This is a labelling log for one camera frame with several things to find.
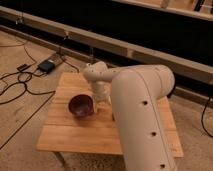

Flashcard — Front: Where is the metal table leg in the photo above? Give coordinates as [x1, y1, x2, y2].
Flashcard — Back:
[53, 152, 66, 167]

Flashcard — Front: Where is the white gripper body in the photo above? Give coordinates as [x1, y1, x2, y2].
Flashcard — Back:
[91, 82, 110, 103]

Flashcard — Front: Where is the dark power adapter box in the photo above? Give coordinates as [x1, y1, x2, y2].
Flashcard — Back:
[38, 60, 55, 73]

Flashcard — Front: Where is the wooden table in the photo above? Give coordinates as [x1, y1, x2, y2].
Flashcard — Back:
[37, 73, 183, 157]

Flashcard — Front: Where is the dark purple ceramic bowl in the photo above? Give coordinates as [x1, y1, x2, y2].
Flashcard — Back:
[68, 94, 94, 117]

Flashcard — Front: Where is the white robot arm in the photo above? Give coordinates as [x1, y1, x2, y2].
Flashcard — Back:
[83, 62, 177, 171]

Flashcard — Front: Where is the small black device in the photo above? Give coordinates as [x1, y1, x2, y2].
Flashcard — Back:
[17, 64, 30, 72]

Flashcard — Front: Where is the black cable right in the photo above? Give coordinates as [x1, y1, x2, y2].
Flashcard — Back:
[200, 96, 213, 139]

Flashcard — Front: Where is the black floor cable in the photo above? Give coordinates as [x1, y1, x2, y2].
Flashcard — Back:
[0, 43, 56, 106]

